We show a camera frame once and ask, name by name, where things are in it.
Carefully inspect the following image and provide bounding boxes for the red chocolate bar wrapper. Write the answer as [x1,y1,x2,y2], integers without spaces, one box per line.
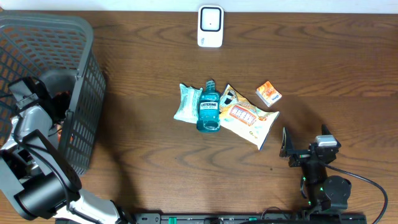
[52,90,74,144]

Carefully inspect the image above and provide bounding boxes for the orange tissue pack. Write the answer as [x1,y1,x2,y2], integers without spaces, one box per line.
[256,81,282,107]

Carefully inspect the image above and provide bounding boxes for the yellow snack bag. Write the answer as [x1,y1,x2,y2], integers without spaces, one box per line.
[219,84,280,151]

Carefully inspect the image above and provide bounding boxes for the blue mouthwash bottle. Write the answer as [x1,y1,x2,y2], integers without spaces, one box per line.
[197,79,221,133]

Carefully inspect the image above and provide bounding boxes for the light green wet wipes pack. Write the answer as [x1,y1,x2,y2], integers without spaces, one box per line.
[174,83,203,124]

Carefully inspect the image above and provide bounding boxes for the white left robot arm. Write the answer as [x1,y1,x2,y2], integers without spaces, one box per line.
[1,77,135,223]

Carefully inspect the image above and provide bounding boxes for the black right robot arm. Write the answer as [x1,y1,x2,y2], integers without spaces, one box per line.
[279,124,351,213]

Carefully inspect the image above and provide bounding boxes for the white barcode scanner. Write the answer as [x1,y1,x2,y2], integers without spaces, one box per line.
[197,5,224,48]

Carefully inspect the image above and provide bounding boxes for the grey plastic shopping basket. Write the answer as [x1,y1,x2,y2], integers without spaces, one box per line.
[1,11,106,175]

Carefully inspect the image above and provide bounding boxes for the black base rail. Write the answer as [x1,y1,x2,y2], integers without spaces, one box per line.
[132,212,367,224]

